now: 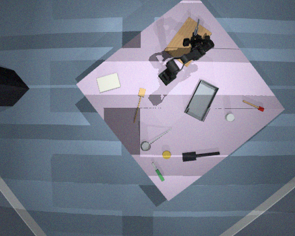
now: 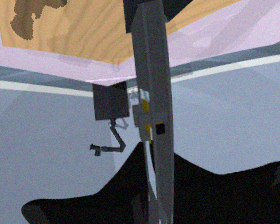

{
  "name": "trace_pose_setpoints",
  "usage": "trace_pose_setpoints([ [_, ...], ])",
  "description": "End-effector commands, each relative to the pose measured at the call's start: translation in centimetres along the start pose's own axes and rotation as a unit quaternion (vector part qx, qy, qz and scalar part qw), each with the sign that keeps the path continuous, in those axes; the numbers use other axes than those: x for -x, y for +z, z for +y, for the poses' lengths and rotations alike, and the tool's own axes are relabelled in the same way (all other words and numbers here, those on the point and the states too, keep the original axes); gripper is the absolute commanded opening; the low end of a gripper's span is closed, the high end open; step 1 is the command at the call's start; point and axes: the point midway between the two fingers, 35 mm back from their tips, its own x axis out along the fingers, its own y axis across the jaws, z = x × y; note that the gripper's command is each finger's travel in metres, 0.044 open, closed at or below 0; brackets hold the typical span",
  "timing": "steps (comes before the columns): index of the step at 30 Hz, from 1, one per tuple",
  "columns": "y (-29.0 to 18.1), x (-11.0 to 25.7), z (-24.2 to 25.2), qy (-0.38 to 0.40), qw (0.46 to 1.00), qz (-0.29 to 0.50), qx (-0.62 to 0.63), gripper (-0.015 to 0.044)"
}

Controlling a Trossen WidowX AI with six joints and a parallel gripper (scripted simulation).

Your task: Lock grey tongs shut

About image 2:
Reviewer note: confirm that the light wooden board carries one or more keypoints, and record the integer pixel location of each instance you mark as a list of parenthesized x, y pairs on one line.
[(93, 29)]

